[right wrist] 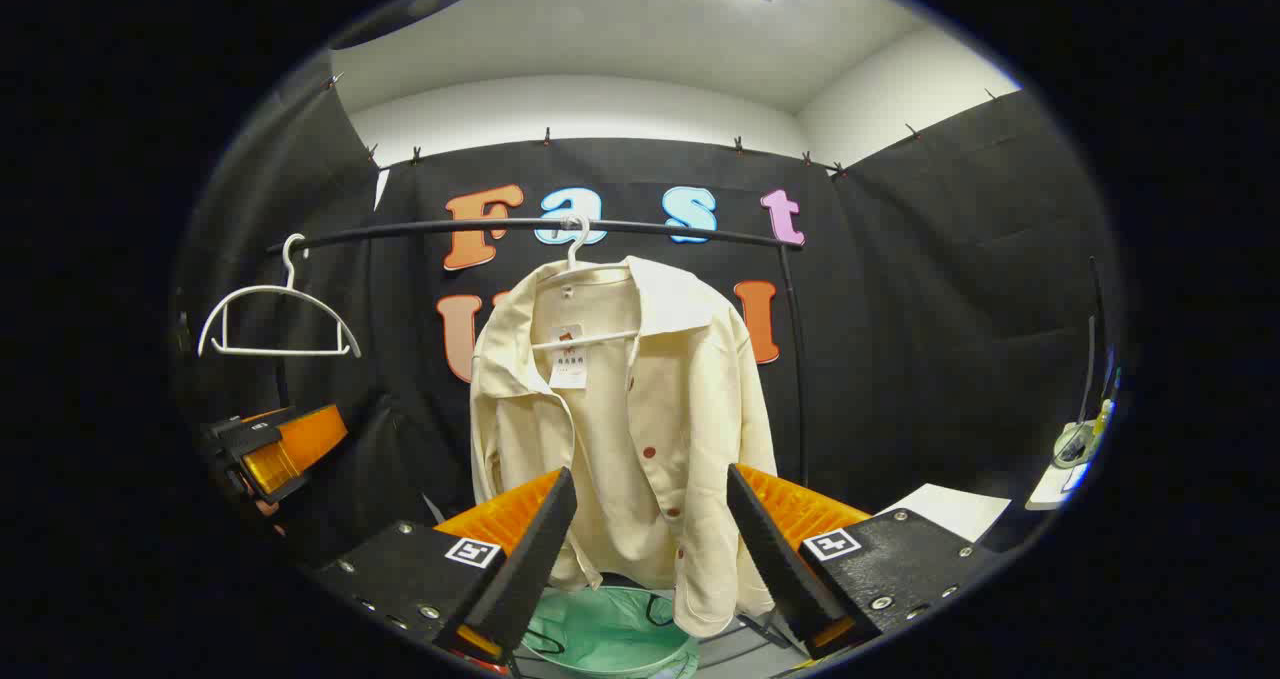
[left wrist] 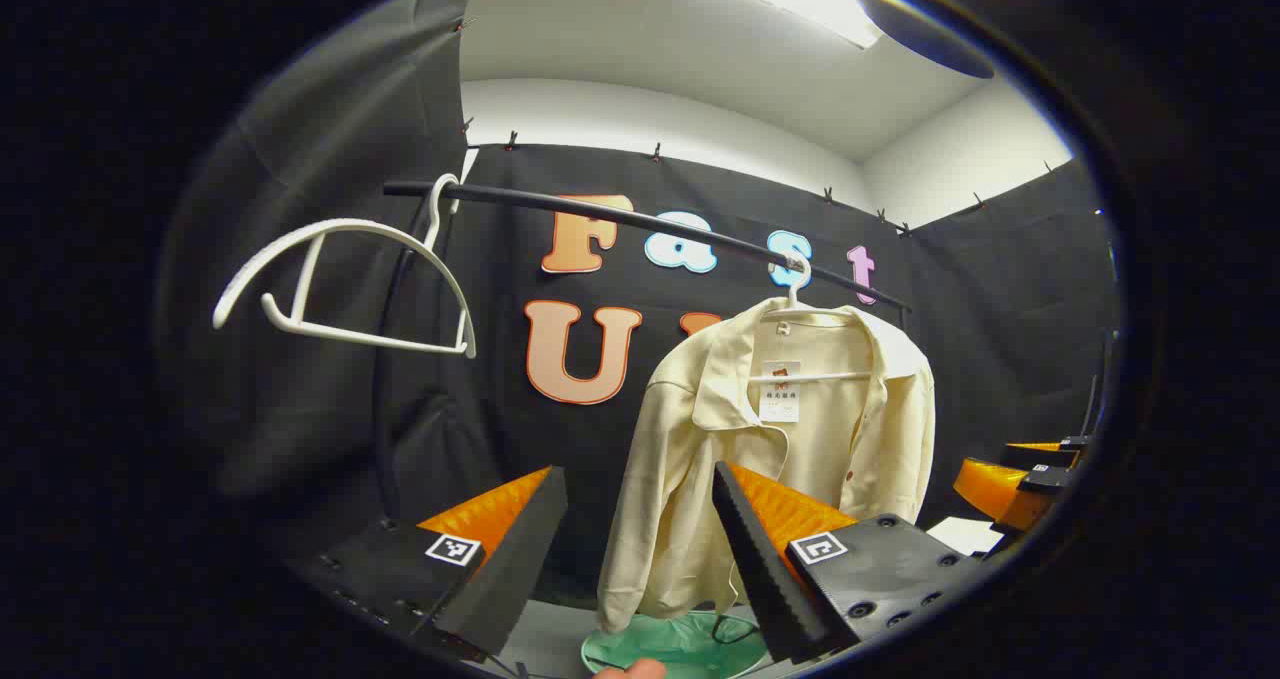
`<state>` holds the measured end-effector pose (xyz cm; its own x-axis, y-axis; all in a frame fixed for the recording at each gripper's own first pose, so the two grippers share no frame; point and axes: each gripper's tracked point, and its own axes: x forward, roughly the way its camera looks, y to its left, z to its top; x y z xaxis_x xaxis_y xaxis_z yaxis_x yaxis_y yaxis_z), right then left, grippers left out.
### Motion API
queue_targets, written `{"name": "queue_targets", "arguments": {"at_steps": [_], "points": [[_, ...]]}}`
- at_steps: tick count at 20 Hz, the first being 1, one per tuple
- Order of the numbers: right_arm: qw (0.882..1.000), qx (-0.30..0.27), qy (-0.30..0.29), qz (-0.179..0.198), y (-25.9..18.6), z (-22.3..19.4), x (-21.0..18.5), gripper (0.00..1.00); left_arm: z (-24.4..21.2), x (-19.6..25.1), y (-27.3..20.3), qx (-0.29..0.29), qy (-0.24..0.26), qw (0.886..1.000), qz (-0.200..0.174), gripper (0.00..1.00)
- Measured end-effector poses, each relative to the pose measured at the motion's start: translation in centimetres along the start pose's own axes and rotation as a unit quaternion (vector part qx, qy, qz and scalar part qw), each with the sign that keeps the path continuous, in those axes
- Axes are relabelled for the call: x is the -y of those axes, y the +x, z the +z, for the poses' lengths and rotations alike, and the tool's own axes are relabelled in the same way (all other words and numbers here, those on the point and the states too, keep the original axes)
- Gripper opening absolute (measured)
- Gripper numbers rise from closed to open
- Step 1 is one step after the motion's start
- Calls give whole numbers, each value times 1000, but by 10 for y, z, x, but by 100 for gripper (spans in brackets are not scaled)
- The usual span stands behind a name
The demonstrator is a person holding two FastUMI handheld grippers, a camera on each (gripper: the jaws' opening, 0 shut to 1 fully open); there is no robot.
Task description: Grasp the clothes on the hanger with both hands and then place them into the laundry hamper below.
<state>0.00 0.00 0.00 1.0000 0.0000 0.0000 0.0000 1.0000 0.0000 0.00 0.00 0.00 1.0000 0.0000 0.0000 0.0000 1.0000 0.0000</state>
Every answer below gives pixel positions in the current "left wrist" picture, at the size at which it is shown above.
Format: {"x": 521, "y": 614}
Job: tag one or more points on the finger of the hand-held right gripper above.
{"x": 990, "y": 489}
{"x": 1040, "y": 450}

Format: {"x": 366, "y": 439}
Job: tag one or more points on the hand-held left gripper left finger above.
{"x": 515, "y": 549}

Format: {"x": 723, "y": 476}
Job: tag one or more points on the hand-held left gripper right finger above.
{"x": 755, "y": 559}

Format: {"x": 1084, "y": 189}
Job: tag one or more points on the green laundry hamper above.
{"x": 670, "y": 644}

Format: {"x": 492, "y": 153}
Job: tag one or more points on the cream button shirt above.
{"x": 850, "y": 439}

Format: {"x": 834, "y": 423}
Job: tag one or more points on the white plastic clothes hanger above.
{"x": 340, "y": 225}
{"x": 797, "y": 299}

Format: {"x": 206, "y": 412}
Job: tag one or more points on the black clothes rack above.
{"x": 620, "y": 218}

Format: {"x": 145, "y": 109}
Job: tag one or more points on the row of small black clips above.
{"x": 512, "y": 140}

